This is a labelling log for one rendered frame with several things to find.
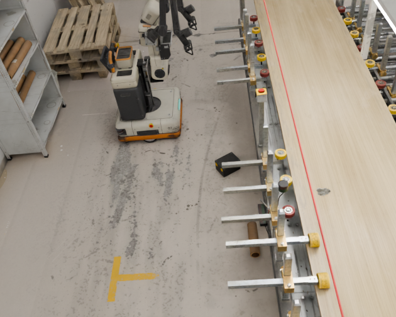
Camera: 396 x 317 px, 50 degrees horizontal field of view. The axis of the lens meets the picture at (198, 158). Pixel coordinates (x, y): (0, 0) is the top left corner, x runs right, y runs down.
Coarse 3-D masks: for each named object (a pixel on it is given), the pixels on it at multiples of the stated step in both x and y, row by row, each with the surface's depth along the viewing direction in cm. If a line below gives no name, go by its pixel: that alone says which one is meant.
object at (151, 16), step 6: (150, 0) 378; (150, 6) 370; (156, 6) 375; (144, 12) 374; (150, 12) 370; (156, 12) 371; (144, 18) 374; (150, 18) 374; (156, 18) 374; (150, 24) 378; (156, 24) 378
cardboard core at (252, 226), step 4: (248, 224) 357; (252, 224) 355; (248, 228) 355; (252, 228) 352; (256, 228) 354; (248, 232) 353; (252, 232) 350; (256, 232) 351; (248, 236) 351; (252, 236) 347; (256, 236) 347; (252, 248) 339; (256, 248) 339; (252, 252) 337; (256, 252) 336; (252, 256) 341; (256, 256) 341
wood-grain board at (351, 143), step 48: (288, 0) 455; (288, 48) 388; (336, 48) 380; (336, 96) 333; (288, 144) 301; (336, 144) 296; (384, 144) 291; (336, 192) 266; (384, 192) 262; (336, 240) 242; (384, 240) 239; (384, 288) 219
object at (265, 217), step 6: (228, 216) 267; (234, 216) 266; (240, 216) 266; (246, 216) 265; (252, 216) 265; (258, 216) 264; (264, 216) 264; (270, 216) 263; (222, 222) 266; (228, 222) 266; (234, 222) 266
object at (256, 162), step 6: (222, 162) 304; (228, 162) 303; (234, 162) 303; (240, 162) 302; (246, 162) 301; (252, 162) 301; (258, 162) 300; (276, 162) 300; (282, 162) 300; (222, 168) 304
